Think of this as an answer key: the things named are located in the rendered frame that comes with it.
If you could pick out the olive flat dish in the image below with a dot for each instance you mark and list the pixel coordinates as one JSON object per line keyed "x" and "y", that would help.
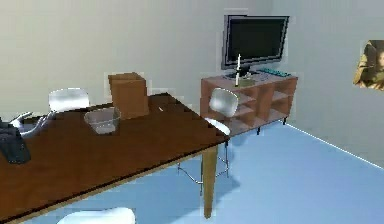
{"x": 247, "y": 82}

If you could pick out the teal remote control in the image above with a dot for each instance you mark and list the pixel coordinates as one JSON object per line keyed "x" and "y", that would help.
{"x": 275, "y": 72}

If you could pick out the black television set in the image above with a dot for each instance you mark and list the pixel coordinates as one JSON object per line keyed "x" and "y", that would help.
{"x": 255, "y": 40}

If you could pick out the dark brown wooden table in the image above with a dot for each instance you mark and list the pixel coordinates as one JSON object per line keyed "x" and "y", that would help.
{"x": 126, "y": 146}

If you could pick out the clear glass bowl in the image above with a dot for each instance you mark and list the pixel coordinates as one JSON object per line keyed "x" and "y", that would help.
{"x": 102, "y": 120}

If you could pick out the brown framed wall picture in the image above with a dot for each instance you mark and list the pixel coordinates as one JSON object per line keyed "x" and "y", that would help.
{"x": 371, "y": 65}

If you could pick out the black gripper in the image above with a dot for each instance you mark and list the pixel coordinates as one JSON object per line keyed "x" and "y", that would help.
{"x": 13, "y": 148}

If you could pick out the small white pen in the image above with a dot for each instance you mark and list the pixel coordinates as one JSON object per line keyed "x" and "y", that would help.
{"x": 161, "y": 109}

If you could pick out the brown cardboard box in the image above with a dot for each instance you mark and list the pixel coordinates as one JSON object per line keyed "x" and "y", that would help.
{"x": 130, "y": 95}

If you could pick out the brown wooden shelf unit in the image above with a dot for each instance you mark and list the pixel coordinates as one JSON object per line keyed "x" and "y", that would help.
{"x": 263, "y": 100}

